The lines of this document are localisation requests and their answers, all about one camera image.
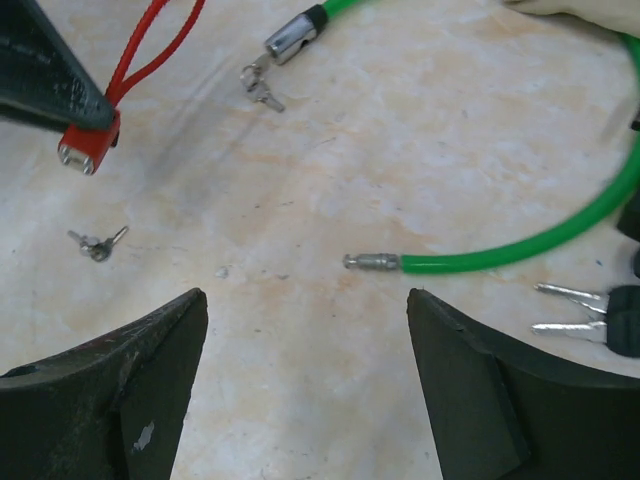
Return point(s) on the green cable lock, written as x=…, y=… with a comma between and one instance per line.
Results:
x=304, y=28

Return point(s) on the black Kaijing padlock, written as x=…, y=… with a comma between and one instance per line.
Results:
x=628, y=223

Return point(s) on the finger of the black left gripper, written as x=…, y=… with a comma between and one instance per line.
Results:
x=43, y=84

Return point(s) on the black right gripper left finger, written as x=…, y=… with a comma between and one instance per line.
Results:
x=110, y=408

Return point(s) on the small silver key pair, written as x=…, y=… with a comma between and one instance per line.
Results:
x=252, y=78

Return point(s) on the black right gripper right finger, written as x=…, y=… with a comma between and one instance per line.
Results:
x=502, y=409

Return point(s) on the folded grey beige cloth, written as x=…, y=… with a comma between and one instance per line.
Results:
x=616, y=15

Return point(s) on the red cable seal lock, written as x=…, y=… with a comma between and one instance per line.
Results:
x=84, y=148

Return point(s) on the black-headed key bunch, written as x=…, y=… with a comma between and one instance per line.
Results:
x=606, y=291

